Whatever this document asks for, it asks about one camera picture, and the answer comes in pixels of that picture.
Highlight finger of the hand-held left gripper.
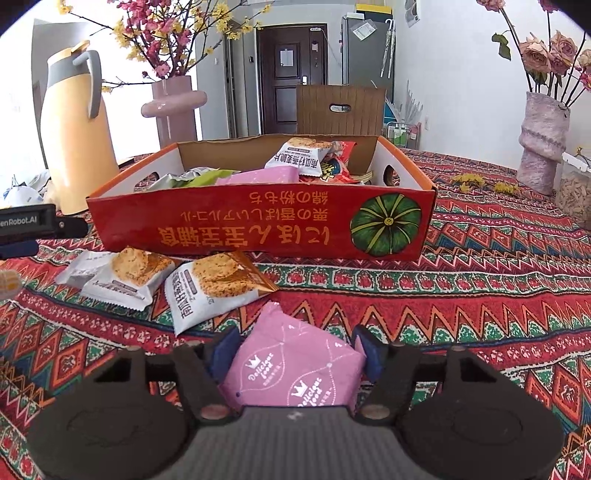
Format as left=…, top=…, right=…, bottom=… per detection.
left=0, top=240, right=40, bottom=260
left=55, top=218, right=89, bottom=239

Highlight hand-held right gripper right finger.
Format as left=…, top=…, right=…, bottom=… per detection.
left=353, top=324, right=504, bottom=425

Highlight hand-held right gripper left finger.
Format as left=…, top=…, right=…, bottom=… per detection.
left=95, top=327, right=241, bottom=424

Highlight pink snack packet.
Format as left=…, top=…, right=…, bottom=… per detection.
left=218, top=301, right=366, bottom=414
left=215, top=166, right=301, bottom=186

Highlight red cardboard box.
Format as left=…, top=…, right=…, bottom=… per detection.
left=86, top=134, right=438, bottom=261

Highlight green snack packet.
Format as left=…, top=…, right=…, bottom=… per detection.
left=185, top=168, right=236, bottom=188

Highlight red cartoon snack bag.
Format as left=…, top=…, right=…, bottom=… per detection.
left=298, top=141, right=372, bottom=186

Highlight white plastic bags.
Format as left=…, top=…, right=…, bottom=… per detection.
left=2, top=185, right=44, bottom=208

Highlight white biscuit packet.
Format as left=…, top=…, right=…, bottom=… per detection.
left=164, top=251, right=280, bottom=336
left=54, top=251, right=116, bottom=288
left=264, top=137, right=334, bottom=177
left=81, top=247, right=182, bottom=311

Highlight yellow thermos jug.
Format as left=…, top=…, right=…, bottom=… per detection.
left=39, top=41, right=122, bottom=215

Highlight smooth pink vase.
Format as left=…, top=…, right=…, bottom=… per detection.
left=141, top=75, right=208, bottom=148

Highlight fallen yellow blossoms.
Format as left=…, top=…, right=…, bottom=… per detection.
left=450, top=173, right=520, bottom=193

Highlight pink and yellow blossom branches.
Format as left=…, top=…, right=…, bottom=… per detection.
left=58, top=0, right=273, bottom=93

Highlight rack with bottles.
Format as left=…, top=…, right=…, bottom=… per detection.
left=387, top=121, right=423, bottom=149

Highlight wooden chair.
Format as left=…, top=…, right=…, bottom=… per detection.
left=295, top=84, right=387, bottom=138

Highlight dark brown door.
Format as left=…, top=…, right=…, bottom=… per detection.
left=256, top=23, right=328, bottom=138

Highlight white dried grass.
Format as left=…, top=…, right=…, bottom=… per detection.
left=385, top=80, right=424, bottom=127

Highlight clear storage jar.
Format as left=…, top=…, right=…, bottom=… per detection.
left=555, top=152, right=591, bottom=230

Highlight textured pink vase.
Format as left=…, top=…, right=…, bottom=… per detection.
left=516, top=91, right=570, bottom=197

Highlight grey refrigerator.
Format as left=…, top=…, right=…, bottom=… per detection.
left=341, top=13, right=398, bottom=88

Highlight hanging white umbrellas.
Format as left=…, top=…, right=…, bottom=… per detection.
left=381, top=18, right=397, bottom=77

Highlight dried pink roses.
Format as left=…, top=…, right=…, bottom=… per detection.
left=475, top=0, right=591, bottom=109

